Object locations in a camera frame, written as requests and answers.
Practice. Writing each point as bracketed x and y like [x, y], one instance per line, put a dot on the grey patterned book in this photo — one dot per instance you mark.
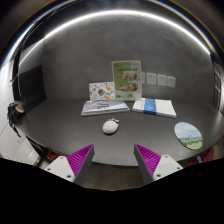
[103, 107]

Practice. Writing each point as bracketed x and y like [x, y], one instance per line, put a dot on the colourful illustrated card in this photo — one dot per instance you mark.
[101, 91]

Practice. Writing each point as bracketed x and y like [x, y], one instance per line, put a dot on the white book blue band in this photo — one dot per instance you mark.
[155, 107]

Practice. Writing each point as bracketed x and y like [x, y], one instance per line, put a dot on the round landscape mouse pad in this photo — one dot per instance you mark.
[188, 135]

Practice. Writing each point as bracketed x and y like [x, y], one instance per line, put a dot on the black monitor screen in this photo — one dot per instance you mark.
[31, 88]

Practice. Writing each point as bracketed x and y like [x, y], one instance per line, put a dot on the green food poster stand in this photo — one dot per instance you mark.
[127, 79]

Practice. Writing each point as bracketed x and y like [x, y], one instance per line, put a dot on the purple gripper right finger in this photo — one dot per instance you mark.
[154, 166]

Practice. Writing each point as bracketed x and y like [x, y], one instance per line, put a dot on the white computer mouse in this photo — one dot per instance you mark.
[110, 126]

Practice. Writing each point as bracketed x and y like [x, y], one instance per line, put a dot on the red crate under table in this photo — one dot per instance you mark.
[206, 156]

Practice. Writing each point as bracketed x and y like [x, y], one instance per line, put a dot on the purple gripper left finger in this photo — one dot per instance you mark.
[74, 167]

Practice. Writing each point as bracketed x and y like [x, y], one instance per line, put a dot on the white wall socket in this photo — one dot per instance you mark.
[171, 82]
[143, 77]
[162, 80]
[150, 78]

